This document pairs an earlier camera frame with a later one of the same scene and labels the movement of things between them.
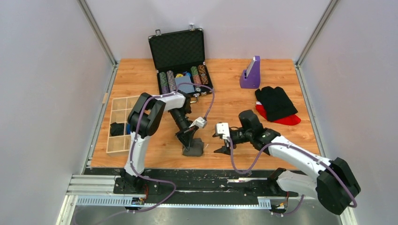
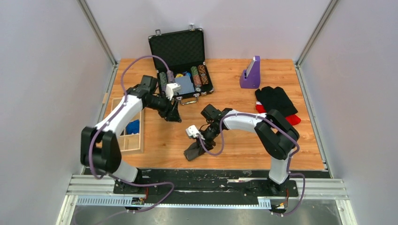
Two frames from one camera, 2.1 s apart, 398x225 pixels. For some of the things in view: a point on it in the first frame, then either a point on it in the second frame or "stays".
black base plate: (137, 185) stays
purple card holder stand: (253, 79) stays
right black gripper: (224, 149) to (206, 144)
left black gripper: (185, 136) to (170, 112)
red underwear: (293, 120) stays
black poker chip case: (179, 59) stays
